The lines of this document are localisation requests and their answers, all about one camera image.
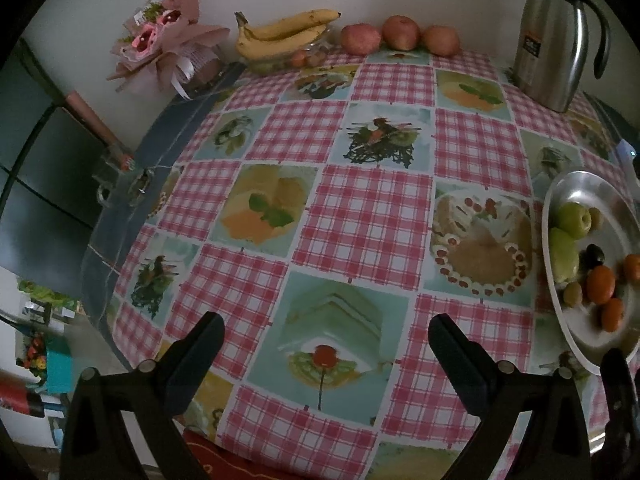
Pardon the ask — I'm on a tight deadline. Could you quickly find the green plant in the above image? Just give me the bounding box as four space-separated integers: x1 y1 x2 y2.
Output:
17 280 73 311

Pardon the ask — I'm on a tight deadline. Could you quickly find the pink wooden stick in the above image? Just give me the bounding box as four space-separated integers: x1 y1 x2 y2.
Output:
64 89 135 171

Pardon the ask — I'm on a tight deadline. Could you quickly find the glass bowl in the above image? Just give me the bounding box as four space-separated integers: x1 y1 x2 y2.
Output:
240 25 333 73

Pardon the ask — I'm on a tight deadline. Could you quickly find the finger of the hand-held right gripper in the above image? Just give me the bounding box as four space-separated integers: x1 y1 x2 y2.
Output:
591 347 640 480

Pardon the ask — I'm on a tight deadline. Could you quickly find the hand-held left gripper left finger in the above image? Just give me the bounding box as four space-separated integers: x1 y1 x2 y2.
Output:
60 311 226 480

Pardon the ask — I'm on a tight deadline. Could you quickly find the dark refrigerator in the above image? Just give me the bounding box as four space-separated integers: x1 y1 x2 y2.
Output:
0 37 121 281

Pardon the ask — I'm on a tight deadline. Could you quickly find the stainless steel thermos jug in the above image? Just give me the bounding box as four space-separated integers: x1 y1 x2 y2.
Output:
511 0 612 113

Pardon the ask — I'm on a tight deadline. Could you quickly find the yellow banana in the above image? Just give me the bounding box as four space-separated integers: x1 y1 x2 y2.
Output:
235 12 328 62
235 8 342 42

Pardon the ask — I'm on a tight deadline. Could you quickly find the pink flower bouquet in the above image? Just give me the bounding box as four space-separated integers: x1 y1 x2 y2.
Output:
106 0 236 101

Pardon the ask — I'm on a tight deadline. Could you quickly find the teal container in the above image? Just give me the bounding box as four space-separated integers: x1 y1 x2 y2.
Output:
45 350 76 393

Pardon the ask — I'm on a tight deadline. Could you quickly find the white device with blue light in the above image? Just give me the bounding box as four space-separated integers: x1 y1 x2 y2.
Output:
616 140 640 186

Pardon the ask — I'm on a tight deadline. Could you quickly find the pinkish red apple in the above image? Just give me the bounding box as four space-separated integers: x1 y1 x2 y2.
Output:
341 22 384 56

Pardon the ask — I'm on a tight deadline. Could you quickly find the clear glass mug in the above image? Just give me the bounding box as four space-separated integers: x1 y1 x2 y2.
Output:
91 152 153 209

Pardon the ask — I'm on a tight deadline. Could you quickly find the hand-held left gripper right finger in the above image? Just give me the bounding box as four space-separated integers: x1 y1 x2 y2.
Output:
428 313 596 480

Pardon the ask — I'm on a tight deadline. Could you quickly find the red cushion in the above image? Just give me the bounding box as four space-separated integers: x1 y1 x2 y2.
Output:
185 430 321 480

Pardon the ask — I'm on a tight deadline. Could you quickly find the stainless steel plate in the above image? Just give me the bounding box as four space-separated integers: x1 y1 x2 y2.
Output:
541 170 640 377

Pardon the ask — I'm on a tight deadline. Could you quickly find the checkered printed tablecloth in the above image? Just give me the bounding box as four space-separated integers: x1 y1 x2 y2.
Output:
112 50 640 480

